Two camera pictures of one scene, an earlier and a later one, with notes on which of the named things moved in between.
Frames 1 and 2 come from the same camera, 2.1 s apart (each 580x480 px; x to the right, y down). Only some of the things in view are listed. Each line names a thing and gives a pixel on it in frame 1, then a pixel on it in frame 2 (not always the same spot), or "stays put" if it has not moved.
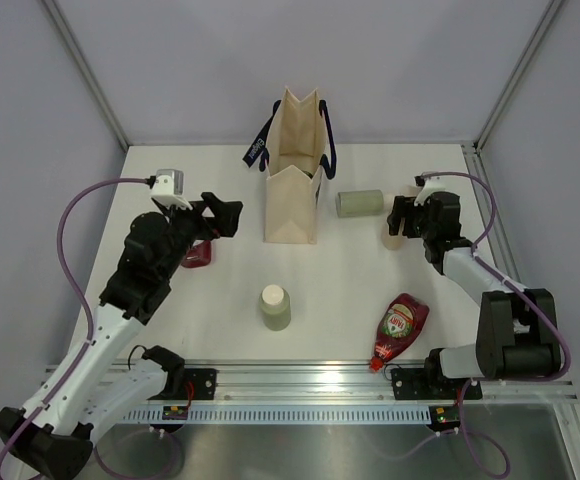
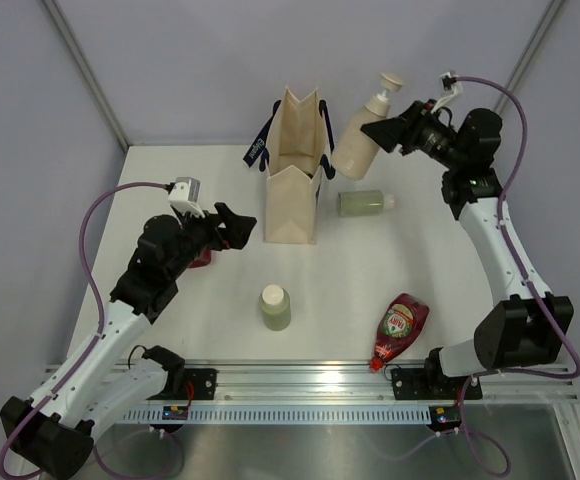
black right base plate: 422,384 stays put
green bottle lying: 359,203 stays put
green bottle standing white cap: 274,301 stays put
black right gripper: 402,206 to 407,128
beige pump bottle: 393,242 to 355,150
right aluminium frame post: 517,74 stays put
